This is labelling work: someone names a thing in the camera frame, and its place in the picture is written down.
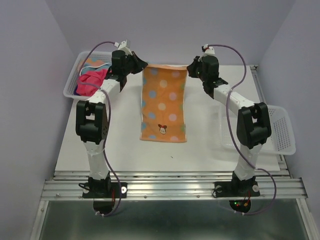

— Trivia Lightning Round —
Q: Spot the blue orange patterned towel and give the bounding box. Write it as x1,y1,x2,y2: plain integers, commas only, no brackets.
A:
79,57,111,76

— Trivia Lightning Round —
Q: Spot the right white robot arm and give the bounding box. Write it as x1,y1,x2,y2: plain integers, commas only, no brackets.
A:
187,55,272,198

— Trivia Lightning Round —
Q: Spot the pink towel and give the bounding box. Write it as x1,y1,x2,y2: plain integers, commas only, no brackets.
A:
75,68,108,97

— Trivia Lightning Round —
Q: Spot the white basket at right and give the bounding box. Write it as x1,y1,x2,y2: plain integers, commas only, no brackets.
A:
218,105,296,156

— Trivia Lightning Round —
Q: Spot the aluminium mounting rail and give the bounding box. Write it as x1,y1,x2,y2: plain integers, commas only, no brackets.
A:
40,170,308,201

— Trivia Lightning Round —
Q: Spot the white basket at left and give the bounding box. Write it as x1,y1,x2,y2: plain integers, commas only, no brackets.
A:
63,51,112,101

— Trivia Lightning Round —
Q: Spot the orange polka dot towel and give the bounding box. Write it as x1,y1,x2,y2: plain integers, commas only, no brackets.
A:
140,64,188,143

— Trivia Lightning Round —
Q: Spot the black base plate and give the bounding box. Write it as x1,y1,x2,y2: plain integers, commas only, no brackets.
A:
214,181,261,198
79,181,128,199

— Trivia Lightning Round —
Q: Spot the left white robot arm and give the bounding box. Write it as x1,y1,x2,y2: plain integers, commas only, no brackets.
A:
75,50,148,199

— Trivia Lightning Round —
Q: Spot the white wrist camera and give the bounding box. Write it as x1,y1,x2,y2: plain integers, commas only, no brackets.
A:
113,40,132,55
198,44,216,62

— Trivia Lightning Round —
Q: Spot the white basket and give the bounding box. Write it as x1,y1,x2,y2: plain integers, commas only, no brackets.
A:
218,105,296,156
63,51,112,101

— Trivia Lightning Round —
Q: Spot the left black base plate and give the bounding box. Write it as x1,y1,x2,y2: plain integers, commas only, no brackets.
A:
79,181,128,199

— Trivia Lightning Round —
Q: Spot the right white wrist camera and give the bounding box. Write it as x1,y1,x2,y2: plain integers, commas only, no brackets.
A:
198,44,216,62

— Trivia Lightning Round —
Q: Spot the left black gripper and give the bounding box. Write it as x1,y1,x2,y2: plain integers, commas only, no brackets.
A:
122,51,148,75

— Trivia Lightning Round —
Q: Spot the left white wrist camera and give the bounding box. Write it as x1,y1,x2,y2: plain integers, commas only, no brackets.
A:
113,40,132,55

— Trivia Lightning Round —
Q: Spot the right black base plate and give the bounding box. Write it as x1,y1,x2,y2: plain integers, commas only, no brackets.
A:
214,181,261,198

